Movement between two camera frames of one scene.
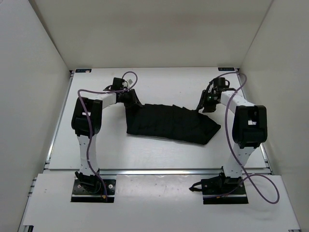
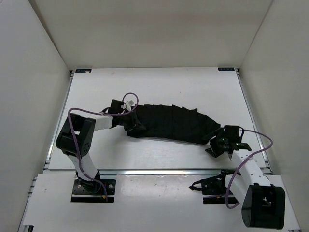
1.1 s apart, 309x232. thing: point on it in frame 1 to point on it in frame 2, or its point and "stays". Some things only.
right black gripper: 203,103 to 213,150
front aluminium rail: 161,172 stays
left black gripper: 134,102 to 134,124
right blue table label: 226,69 stays
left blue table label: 83,70 stays
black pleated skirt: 171,122 stays
